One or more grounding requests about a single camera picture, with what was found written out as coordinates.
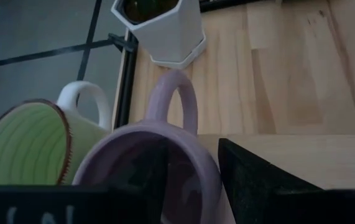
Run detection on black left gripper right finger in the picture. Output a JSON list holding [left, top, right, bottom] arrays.
[[218, 138, 321, 224]]

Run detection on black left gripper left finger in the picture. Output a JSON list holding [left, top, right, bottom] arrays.
[[102, 138, 169, 224]]

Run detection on lavender ceramic mug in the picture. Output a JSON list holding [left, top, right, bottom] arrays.
[[71, 68, 224, 224]]

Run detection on green mug white handle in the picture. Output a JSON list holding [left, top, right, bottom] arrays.
[[0, 80, 113, 187]]

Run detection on white hexagonal planter pot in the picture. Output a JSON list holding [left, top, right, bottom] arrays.
[[110, 0, 208, 70]]

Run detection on black tape line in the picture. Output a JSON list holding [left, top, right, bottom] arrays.
[[0, 39, 118, 70], [76, 0, 103, 82]]

